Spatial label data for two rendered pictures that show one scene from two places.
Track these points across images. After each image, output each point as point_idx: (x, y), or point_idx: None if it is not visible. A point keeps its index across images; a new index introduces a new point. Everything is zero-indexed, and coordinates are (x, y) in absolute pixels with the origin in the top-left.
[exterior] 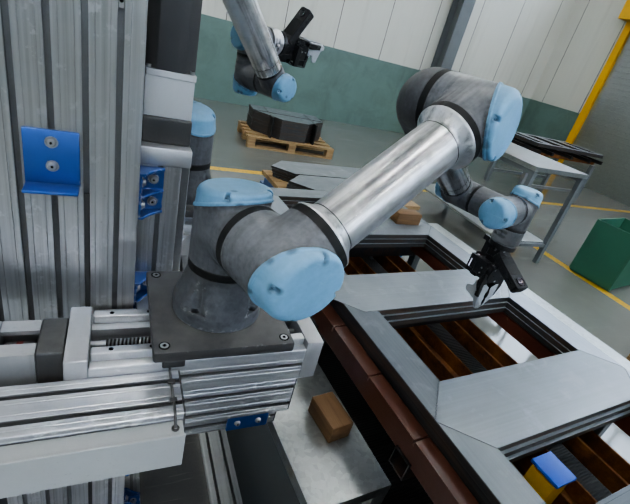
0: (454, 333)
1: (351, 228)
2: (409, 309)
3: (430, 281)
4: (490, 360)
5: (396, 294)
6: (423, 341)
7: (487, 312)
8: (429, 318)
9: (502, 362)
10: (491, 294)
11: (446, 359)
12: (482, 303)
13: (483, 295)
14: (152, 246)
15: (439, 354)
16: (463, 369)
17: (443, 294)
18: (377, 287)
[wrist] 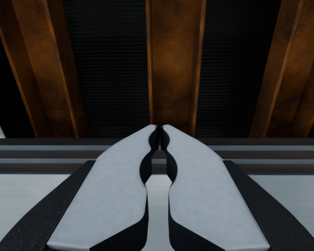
0: (84, 127)
1: None
2: (310, 170)
3: (149, 240)
4: (60, 41)
5: (299, 215)
6: (160, 122)
7: (17, 140)
8: (228, 143)
9: (21, 40)
10: (106, 166)
11: (152, 73)
12: (153, 130)
13: (184, 165)
14: None
15: (153, 89)
16: (151, 31)
17: (152, 202)
18: None
